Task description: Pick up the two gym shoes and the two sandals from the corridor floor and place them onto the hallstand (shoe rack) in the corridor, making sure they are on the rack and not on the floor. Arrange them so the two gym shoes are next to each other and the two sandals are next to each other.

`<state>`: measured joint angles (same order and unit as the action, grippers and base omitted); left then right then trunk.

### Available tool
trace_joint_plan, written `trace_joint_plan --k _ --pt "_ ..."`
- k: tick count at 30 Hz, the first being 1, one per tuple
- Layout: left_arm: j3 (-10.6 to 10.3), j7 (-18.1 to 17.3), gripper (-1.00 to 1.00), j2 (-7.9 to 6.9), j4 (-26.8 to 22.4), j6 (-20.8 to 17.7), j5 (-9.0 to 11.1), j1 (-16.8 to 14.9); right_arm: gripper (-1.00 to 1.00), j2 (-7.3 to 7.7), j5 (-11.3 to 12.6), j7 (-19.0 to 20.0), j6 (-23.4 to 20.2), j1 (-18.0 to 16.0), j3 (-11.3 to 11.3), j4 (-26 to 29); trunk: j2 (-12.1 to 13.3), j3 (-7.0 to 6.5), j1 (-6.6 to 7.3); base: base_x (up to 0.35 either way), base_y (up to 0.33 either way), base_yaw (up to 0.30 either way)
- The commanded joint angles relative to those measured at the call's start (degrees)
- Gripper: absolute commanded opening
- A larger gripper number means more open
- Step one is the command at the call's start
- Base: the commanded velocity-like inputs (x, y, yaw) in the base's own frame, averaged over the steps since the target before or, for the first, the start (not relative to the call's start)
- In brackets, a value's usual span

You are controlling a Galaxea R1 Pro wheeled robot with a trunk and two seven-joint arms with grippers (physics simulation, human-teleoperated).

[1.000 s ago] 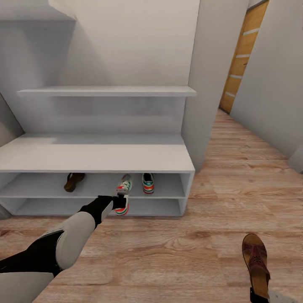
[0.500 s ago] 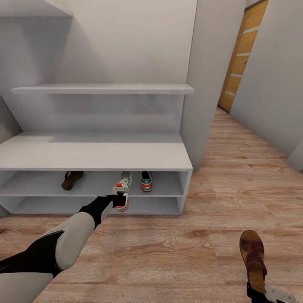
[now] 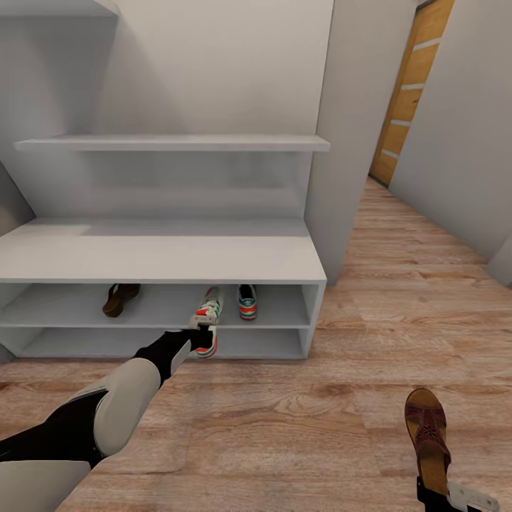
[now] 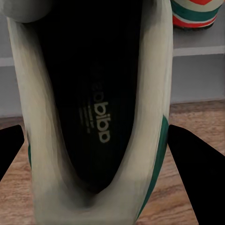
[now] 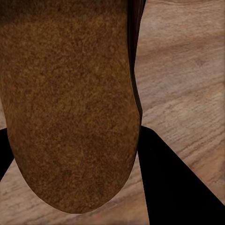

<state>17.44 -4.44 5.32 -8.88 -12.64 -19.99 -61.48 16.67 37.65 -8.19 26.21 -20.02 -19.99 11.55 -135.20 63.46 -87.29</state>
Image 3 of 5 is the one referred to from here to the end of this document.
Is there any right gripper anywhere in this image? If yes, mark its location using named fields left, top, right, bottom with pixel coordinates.
left=417, top=476, right=481, bottom=512

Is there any gym shoe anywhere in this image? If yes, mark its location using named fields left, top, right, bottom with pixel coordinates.
left=236, top=284, right=257, bottom=320
left=195, top=287, right=224, bottom=358

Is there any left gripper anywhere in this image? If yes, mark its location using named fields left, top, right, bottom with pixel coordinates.
left=188, top=329, right=213, bottom=350

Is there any sandal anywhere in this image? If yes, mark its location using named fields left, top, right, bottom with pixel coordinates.
left=102, top=282, right=140, bottom=318
left=405, top=388, right=452, bottom=496

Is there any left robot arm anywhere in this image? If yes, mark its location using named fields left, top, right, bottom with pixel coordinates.
left=0, top=315, right=219, bottom=512

